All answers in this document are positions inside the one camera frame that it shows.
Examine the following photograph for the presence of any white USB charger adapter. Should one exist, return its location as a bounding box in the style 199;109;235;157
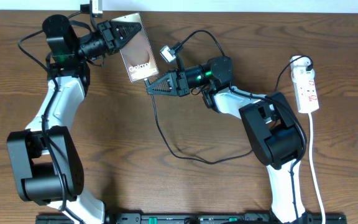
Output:
290;55;313;72

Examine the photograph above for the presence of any Galaxy S25 Ultra smartphone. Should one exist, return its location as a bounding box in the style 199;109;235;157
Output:
111;12;159;83

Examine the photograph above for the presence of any white power strip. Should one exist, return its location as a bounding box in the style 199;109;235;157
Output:
291;67;319;114

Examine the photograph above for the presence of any left camera black cable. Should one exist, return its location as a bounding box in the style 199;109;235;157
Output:
17;3;105;224

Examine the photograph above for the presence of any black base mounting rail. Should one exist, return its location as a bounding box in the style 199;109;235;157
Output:
35;212;347;224

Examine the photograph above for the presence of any black USB charging cable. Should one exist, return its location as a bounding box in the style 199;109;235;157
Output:
144;55;314;165

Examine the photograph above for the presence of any camera black cable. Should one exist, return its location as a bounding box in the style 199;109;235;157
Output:
17;3;105;224
171;29;308;218

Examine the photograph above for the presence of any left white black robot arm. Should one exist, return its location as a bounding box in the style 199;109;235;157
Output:
7;14;142;223

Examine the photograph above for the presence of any right camera black cable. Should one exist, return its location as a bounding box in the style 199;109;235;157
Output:
171;29;308;218

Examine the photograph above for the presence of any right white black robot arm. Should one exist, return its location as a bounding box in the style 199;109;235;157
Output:
145;56;306;223

